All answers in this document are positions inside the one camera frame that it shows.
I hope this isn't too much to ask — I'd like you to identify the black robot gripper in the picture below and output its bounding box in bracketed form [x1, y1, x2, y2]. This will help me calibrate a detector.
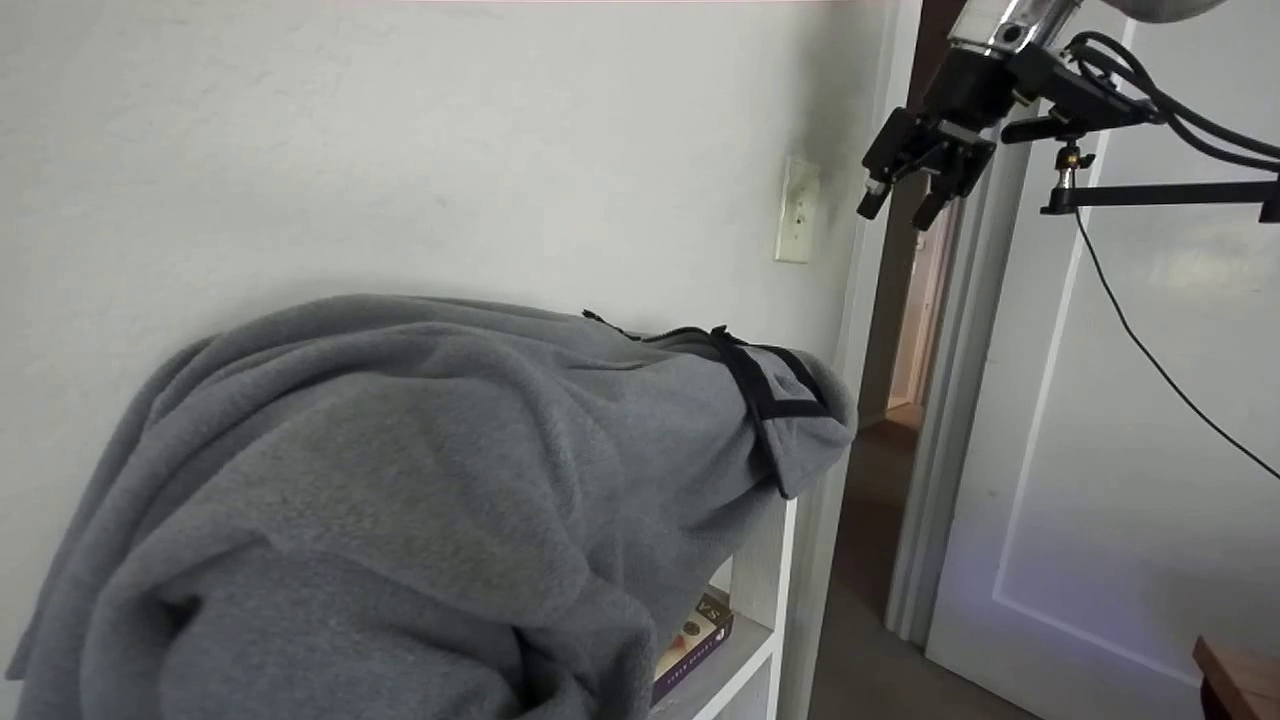
[856, 43, 1026, 236]

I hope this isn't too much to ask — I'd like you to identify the cream light switch plate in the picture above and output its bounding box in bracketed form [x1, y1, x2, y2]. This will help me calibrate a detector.
[770, 154, 825, 267]

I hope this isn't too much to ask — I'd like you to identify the white panel door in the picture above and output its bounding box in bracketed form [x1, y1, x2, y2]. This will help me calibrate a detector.
[922, 0, 1280, 720]

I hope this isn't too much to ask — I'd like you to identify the white bookshelf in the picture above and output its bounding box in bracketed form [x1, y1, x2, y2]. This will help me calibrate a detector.
[648, 491, 800, 720]

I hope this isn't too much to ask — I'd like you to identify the book with dark red cover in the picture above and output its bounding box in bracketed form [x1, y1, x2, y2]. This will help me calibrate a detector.
[648, 582, 735, 707]

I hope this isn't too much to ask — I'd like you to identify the brown wooden furniture corner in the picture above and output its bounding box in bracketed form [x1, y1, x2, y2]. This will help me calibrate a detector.
[1189, 630, 1280, 720]

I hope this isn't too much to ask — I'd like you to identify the grey hooded sweatshirt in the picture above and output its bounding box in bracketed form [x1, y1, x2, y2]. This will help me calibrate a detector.
[0, 293, 856, 720]

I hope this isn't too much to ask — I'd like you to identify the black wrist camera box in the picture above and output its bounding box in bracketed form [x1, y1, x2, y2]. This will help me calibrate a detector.
[995, 43, 1169, 149]

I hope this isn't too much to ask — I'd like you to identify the white door frame trim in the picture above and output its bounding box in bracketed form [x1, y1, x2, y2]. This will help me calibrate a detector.
[883, 0, 1073, 652]

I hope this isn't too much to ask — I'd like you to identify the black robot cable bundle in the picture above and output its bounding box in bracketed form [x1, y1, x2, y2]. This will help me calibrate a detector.
[1060, 26, 1280, 176]

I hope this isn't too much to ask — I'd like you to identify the black strap on blanket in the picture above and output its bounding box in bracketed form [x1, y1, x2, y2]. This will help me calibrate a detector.
[578, 307, 837, 498]

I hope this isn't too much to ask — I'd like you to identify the thin black hanging cable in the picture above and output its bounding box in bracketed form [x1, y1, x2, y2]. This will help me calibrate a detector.
[1066, 207, 1280, 484]

